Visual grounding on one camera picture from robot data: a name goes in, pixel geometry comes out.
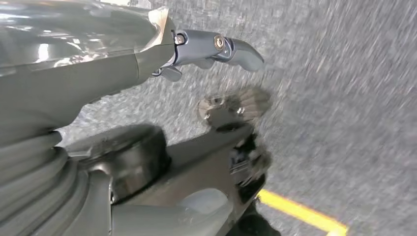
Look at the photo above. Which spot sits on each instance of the black robot left leg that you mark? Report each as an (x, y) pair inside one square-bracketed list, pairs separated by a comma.
[(211, 153)]

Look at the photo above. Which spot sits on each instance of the yellow floor tape square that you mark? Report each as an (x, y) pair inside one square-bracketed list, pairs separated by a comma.
[(299, 211)]

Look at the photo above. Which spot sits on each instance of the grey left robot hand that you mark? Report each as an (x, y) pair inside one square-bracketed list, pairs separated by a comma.
[(65, 65)]

